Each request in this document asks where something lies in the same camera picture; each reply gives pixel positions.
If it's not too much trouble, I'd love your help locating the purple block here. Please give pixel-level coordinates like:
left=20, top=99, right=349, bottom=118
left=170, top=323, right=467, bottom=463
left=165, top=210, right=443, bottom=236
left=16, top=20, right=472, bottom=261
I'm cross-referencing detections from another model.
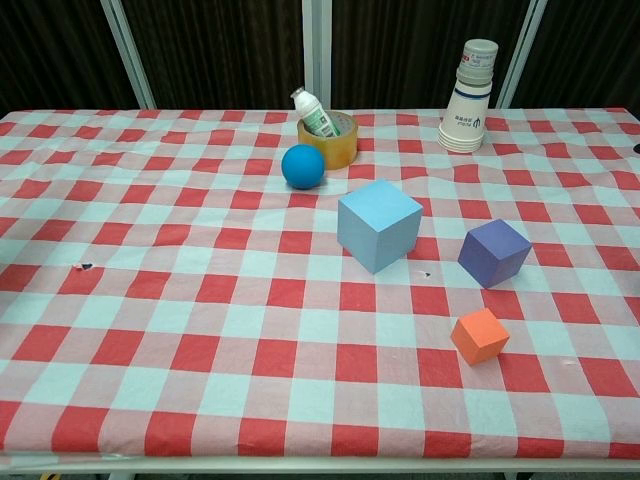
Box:
left=457, top=218, right=533, bottom=290

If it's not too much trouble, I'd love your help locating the small orange cube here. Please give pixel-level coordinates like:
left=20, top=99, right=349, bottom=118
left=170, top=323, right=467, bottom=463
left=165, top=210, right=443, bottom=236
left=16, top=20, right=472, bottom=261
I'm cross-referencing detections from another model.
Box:
left=450, top=307, right=511, bottom=367

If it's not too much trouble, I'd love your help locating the light blue block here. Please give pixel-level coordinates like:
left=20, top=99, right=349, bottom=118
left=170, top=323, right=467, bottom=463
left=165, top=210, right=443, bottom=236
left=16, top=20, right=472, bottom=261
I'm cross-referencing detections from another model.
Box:
left=337, top=178, right=424, bottom=275

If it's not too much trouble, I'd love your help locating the blue ball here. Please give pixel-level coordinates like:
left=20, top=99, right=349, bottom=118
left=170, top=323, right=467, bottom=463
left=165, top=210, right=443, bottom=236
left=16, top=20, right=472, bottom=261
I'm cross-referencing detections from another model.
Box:
left=280, top=143, right=327, bottom=190

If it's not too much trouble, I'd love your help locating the amber packing tape roll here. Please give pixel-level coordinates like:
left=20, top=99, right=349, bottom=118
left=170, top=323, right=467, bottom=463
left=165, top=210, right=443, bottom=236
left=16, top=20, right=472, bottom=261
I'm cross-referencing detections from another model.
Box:
left=297, top=112, right=360, bottom=171

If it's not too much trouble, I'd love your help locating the small white green-label bottle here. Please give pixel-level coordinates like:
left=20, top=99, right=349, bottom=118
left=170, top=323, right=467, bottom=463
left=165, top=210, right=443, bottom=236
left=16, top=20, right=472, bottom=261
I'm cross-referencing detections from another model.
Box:
left=291, top=87, right=339, bottom=140

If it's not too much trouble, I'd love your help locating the red white checkered tablecloth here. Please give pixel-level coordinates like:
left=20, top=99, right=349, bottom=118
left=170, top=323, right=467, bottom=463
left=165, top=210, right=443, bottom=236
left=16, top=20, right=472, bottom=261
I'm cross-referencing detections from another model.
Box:
left=0, top=107, right=640, bottom=461

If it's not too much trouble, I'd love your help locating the white aluminium partition post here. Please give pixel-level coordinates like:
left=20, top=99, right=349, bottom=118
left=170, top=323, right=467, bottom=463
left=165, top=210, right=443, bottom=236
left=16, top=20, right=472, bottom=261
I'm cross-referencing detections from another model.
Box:
left=301, top=0, right=334, bottom=110
left=98, top=0, right=157, bottom=110
left=496, top=0, right=550, bottom=110

